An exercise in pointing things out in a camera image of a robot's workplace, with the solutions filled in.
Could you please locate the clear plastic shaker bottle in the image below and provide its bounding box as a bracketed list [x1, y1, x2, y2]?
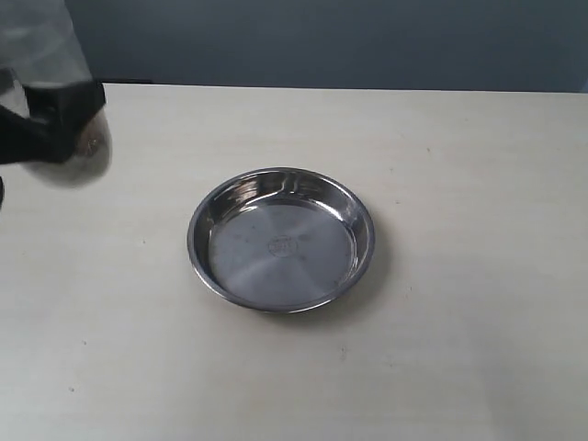
[1, 1, 111, 187]

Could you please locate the round stainless steel dish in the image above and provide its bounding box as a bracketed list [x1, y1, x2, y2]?
[187, 167, 376, 314]

